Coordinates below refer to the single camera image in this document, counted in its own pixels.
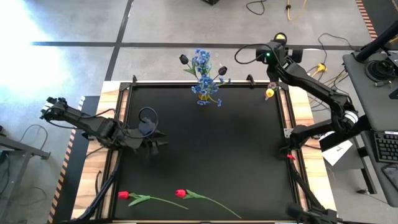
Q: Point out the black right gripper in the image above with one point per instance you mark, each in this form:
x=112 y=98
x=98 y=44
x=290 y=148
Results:
x=278 y=53

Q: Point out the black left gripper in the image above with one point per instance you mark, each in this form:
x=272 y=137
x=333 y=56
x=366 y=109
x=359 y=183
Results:
x=146 y=143

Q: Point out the red artificial tulip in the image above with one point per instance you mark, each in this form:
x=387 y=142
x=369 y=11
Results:
x=123 y=195
x=180 y=193

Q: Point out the black artificial tulip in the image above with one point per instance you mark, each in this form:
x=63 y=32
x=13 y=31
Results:
x=184 y=59
x=222 y=70

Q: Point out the blue artificial flower spray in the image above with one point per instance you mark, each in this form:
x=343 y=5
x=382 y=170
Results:
x=202 y=60
x=206 y=84

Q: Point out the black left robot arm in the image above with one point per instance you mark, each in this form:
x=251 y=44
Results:
x=93 y=124

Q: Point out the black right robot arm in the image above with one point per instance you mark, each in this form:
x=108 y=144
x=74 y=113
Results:
x=311 y=82

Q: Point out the gold textured vase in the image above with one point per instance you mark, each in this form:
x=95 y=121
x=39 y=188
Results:
x=203 y=98

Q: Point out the yellow power plug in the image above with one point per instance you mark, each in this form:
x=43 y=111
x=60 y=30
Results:
x=321 y=67

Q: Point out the black diagonal strut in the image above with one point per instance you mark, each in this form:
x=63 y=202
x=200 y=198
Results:
x=102 y=193
x=306 y=193

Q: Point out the orange black hazard tape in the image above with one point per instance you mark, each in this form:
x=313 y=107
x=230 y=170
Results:
x=367 y=20
x=63 y=174

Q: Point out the black floor mat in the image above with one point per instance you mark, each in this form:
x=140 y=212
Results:
x=74 y=168

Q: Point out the grey desk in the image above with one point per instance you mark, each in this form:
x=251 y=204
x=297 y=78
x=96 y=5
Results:
x=367 y=102

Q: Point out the small red clip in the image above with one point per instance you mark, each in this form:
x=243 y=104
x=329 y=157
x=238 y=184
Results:
x=291 y=156

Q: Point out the black keyboard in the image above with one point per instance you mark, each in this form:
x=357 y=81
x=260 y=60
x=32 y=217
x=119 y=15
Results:
x=387 y=146

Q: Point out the black frame clamp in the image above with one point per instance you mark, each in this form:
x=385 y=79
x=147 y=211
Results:
x=250 y=79
x=134 y=79

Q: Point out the black table frame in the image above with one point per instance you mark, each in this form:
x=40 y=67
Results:
x=174 y=84

